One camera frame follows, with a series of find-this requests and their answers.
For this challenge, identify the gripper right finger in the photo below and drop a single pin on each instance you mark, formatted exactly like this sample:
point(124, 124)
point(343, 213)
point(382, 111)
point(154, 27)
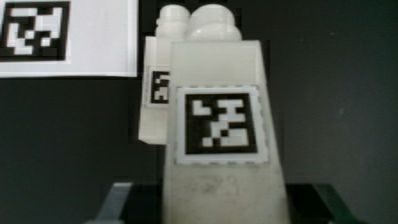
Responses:
point(316, 205)

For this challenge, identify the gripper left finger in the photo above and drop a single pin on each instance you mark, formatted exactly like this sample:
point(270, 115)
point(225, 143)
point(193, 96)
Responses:
point(131, 205)

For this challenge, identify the white leg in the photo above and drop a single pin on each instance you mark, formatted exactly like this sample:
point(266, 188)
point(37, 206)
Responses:
point(222, 175)
point(168, 33)

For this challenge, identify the white marker sheet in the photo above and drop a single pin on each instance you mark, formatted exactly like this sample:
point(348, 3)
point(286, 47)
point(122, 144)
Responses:
point(67, 38)

